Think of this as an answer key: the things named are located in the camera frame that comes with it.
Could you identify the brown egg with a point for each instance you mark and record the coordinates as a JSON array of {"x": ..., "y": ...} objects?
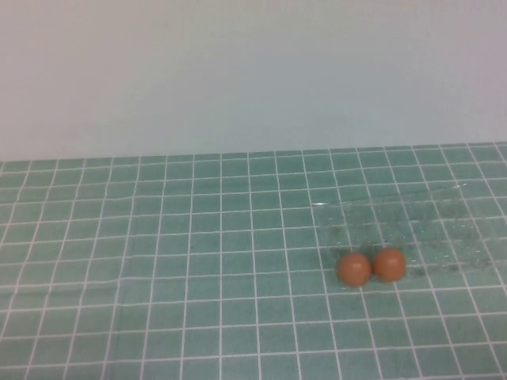
[
  {"x": 389, "y": 264},
  {"x": 354, "y": 269}
]

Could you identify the transparent plastic egg tray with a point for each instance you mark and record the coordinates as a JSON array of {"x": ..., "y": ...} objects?
[{"x": 435, "y": 233}]

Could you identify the green white grid tablecloth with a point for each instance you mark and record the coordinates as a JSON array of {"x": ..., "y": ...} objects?
[{"x": 158, "y": 257}]

